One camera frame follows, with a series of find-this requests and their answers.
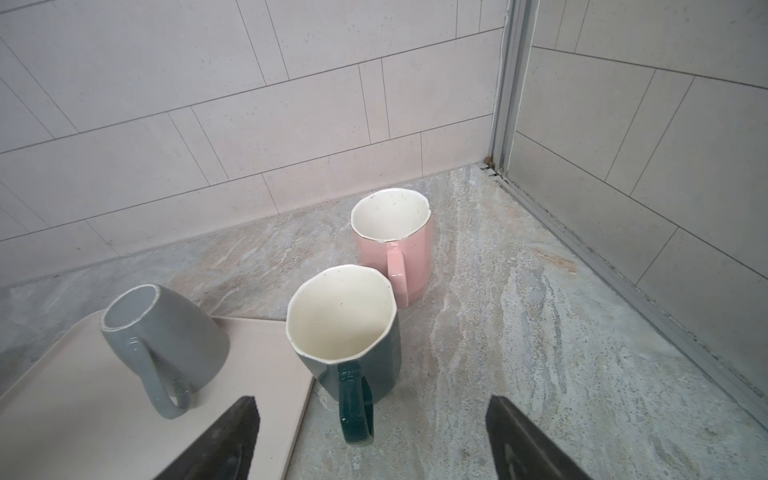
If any metal corner wall profile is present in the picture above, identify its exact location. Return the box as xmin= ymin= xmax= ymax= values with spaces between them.
xmin=489 ymin=0 xmax=540 ymax=176

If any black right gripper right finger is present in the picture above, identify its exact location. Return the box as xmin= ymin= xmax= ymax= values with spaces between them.
xmin=485 ymin=395 xmax=590 ymax=480

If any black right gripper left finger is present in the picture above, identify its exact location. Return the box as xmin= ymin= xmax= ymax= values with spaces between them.
xmin=156 ymin=396 xmax=260 ymax=479

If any pink faceted mug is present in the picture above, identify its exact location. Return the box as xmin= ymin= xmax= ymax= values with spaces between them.
xmin=350 ymin=188 xmax=435 ymax=309

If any beige plastic tray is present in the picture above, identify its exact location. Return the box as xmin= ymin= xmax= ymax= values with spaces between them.
xmin=1 ymin=313 xmax=312 ymax=479

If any dark green faceted mug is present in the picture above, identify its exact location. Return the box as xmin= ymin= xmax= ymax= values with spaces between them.
xmin=286 ymin=264 xmax=402 ymax=446

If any grey mug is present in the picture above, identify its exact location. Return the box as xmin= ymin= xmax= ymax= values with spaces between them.
xmin=100 ymin=284 xmax=230 ymax=419

